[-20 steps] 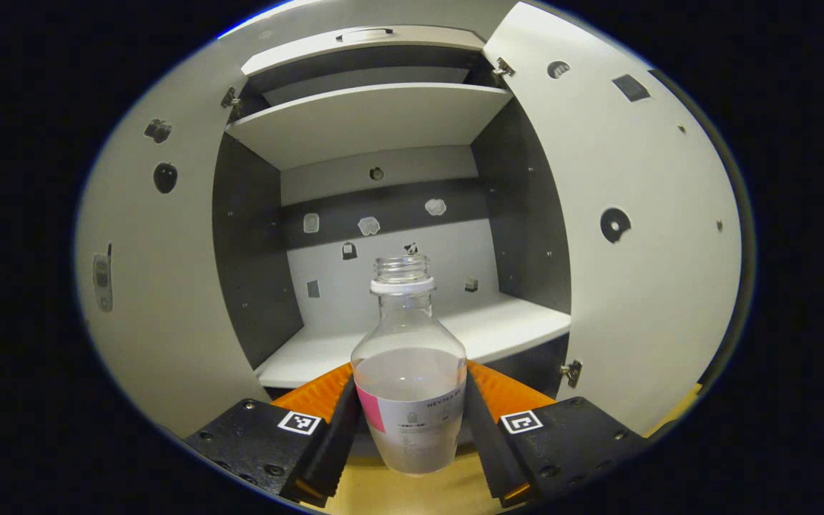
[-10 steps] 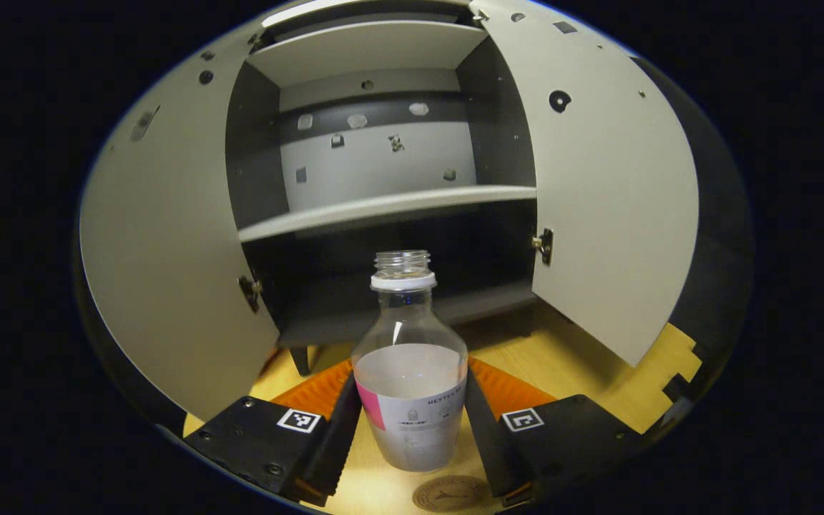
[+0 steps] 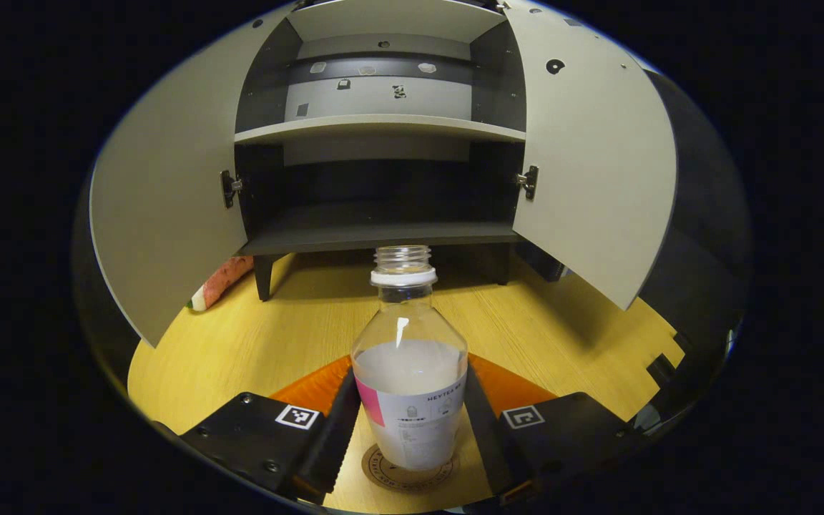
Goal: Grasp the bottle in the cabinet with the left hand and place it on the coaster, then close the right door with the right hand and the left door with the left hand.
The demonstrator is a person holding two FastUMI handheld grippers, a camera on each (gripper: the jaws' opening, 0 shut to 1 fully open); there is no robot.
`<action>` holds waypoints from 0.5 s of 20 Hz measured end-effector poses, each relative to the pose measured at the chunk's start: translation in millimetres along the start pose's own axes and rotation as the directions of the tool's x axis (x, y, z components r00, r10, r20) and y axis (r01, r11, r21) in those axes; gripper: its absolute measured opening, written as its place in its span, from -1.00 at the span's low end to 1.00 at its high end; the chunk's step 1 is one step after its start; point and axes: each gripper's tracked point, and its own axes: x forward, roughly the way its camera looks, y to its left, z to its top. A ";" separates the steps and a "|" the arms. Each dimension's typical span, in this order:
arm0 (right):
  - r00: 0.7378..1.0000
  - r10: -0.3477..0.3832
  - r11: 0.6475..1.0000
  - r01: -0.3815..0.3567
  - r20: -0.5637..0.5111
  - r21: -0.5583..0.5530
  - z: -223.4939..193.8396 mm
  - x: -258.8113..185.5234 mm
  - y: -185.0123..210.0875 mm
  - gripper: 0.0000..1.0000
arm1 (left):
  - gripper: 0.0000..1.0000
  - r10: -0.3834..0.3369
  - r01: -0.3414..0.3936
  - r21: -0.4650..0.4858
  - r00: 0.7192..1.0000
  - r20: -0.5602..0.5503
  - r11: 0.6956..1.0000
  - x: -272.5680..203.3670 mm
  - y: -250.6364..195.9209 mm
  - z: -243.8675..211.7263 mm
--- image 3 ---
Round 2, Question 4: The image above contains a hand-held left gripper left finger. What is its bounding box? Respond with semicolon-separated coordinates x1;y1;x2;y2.
180;355;363;505

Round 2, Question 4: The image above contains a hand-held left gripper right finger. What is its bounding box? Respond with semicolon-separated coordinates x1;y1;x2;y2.
463;353;652;506

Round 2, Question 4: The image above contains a clear plastic bottle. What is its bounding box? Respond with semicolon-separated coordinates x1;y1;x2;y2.
350;245;469;472

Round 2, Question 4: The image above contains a round brown coaster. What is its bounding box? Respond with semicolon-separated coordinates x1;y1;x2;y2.
361;443;461;494

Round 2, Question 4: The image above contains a white cabinet door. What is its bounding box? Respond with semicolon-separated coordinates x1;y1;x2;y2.
89;4;298;349
501;6;679;311

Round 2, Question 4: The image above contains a metal door hinge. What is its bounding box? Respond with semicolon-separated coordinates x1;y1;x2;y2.
220;170;244;210
516;165;540;201

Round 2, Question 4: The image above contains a white cabinet shelf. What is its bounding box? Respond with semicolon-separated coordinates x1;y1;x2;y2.
287;0;509;44
235;113;527;145

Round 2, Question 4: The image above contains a black backdrop cloth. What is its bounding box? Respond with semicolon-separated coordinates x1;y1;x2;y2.
71;64;755;401

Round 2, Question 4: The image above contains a blue white box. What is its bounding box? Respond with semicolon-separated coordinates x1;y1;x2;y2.
519;240;570;283

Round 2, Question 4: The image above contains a red white rolled object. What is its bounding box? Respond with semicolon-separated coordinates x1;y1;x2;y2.
187;255;255;313

